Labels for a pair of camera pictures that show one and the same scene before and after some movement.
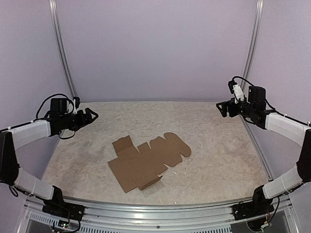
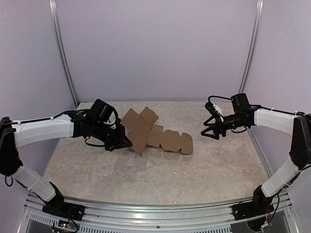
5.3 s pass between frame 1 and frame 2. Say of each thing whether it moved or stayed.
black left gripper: moved
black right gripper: moved
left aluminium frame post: stayed
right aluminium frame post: stayed
